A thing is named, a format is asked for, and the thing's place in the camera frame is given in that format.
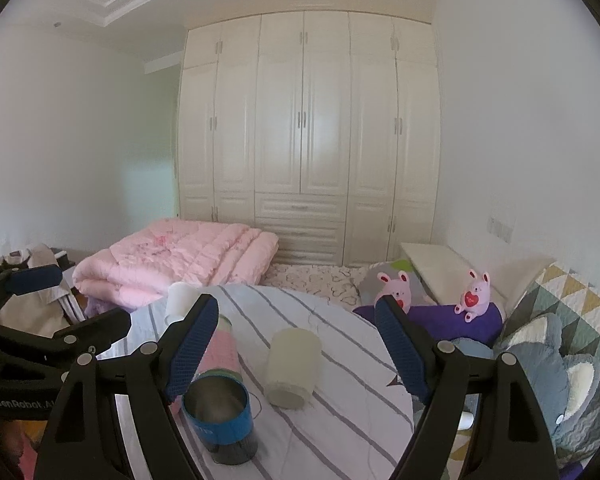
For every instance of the white pillow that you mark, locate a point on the white pillow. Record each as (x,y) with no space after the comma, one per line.
(460,265)

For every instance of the blue label tin can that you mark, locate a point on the blue label tin can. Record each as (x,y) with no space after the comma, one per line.
(220,422)

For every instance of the wall socket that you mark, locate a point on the wall socket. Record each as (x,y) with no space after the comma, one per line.
(500,226)

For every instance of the grey green pillow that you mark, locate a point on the grey green pillow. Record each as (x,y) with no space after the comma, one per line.
(420,282)

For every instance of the pale cream cup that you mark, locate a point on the pale cream cup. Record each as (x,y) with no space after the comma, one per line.
(292,367)

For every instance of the beige cloth bag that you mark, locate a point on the beige cloth bag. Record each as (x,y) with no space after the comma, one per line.
(27,310)

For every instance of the white wardrobe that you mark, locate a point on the white wardrobe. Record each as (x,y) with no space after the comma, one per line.
(305,135)

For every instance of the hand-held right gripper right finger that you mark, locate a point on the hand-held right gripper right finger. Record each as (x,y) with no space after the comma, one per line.
(401,352)

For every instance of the heart print bed sheet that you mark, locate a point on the heart print bed sheet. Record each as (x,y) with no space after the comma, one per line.
(315,280)

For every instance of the purple pillow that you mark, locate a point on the purple pillow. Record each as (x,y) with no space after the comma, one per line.
(447,322)

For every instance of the geometric patterned pillow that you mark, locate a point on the geometric patterned pillow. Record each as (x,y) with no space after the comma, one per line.
(575,300)

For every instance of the grey blue elephant plush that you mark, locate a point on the grey blue elephant plush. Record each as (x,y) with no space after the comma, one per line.
(540,365)

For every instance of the pink bunny plush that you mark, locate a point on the pink bunny plush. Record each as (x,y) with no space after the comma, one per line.
(399,287)
(474,297)

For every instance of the pink cylinder tube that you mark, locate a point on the pink cylinder tube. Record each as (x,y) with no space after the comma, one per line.
(221,350)

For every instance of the small white cup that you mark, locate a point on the small white cup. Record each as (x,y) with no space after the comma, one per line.
(180,300)

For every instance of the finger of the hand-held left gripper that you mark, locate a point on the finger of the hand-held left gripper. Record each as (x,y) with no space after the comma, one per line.
(32,278)
(92,332)

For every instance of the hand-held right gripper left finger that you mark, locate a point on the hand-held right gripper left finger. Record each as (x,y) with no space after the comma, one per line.
(196,342)

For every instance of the pink folded quilt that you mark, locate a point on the pink folded quilt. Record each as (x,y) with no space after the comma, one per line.
(180,255)

